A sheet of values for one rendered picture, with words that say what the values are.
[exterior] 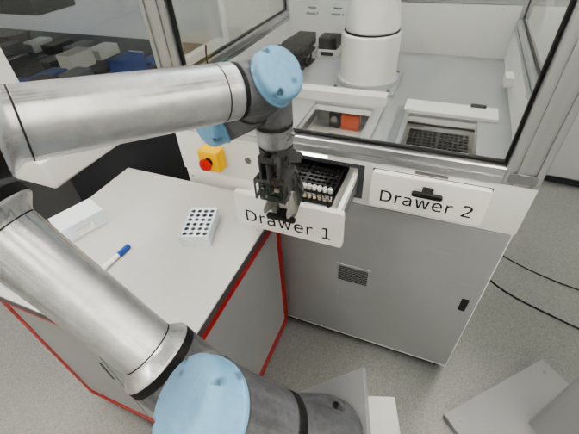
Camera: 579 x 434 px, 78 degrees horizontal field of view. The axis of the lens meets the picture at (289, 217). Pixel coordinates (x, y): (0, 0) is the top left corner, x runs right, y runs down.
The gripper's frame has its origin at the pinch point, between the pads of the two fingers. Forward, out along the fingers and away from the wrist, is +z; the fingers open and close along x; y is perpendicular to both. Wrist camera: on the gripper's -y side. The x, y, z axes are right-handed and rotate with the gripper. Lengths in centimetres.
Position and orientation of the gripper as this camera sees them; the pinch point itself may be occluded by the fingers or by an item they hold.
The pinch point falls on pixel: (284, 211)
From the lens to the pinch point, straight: 88.0
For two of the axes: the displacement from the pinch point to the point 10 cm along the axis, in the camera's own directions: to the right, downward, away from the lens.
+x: 9.3, 2.2, -3.1
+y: -3.7, 6.3, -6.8
